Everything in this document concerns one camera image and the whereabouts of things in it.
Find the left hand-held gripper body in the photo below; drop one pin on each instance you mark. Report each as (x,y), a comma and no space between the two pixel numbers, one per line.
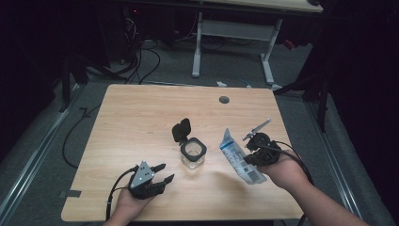
(141,185)

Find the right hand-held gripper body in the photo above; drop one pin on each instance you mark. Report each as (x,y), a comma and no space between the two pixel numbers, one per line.
(266,153)

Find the white and blue pouch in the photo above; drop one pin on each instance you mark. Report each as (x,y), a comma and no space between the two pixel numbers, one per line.
(236,157)

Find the glass jar with black lid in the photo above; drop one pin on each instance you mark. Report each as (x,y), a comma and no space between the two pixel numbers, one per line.
(194,152)

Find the person's left hand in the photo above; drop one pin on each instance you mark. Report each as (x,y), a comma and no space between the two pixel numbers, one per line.
(127,207)

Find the person's right hand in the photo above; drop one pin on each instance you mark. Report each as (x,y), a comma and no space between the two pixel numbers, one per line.
(285,174)

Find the grey tape piece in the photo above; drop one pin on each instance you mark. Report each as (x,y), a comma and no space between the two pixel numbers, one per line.
(70,193)

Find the black metal stand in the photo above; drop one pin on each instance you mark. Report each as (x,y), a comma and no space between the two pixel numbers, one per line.
(65,94)
(323,106)

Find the white scrap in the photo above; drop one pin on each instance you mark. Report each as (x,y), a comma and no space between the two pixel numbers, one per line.
(221,83)

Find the small red object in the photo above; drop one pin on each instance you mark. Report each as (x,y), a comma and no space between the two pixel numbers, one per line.
(289,44)

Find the white-framed desk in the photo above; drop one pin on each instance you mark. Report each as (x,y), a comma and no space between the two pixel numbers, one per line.
(235,29)

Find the dark computer case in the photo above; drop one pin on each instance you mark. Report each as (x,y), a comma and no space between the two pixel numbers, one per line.
(119,37)

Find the metal floor rail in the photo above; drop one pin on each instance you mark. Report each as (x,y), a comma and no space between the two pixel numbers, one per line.
(332,163)
(31,160)

